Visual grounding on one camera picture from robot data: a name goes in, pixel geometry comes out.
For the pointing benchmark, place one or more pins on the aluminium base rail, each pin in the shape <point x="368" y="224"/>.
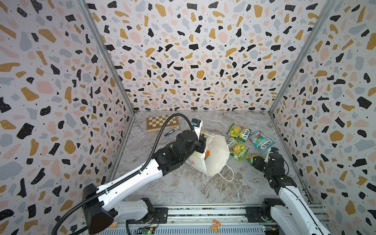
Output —
<point x="236" y="219"/>

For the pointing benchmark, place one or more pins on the orange clips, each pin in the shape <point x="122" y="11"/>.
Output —
<point x="216" y="225"/>

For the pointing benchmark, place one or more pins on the circuit board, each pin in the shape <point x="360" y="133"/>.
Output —
<point x="146" y="231"/>
<point x="271" y="229"/>

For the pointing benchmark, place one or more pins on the white paper bag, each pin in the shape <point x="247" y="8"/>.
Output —
<point x="219" y="155"/>

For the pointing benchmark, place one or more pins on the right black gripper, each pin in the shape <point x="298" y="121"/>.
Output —
<point x="257" y="162"/>

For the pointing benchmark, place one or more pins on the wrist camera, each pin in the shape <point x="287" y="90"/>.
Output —
<point x="268" y="151"/>
<point x="197" y="125"/>

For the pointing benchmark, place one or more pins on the wooden chessboard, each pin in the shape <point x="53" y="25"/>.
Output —
<point x="155" y="123"/>

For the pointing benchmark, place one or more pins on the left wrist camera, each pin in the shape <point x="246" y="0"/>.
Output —
<point x="197" y="125"/>

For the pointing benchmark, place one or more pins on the blue marker pen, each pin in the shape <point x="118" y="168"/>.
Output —
<point x="171" y="131"/>

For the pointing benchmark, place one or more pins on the orange snack packet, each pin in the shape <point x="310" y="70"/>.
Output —
<point x="207" y="153"/>

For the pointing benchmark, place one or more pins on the right circuit board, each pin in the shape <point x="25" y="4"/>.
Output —
<point x="271" y="229"/>

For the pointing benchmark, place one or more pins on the green teal snack packet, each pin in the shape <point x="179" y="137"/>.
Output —
<point x="260" y="141"/>

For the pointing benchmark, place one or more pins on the yellow green snack packet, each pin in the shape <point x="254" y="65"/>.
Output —
<point x="239" y="132"/>
<point x="237" y="149"/>
<point x="250" y="158"/>

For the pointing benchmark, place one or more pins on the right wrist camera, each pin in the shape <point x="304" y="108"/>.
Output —
<point x="268" y="151"/>

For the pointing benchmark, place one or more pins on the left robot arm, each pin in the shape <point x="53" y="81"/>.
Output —
<point x="108" y="208"/>

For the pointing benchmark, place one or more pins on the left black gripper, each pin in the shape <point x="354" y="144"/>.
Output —
<point x="201" y="142"/>

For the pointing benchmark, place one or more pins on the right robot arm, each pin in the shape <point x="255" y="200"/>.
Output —
<point x="290" y="210"/>

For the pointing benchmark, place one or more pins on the left circuit board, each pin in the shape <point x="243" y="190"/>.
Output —
<point x="146" y="231"/>

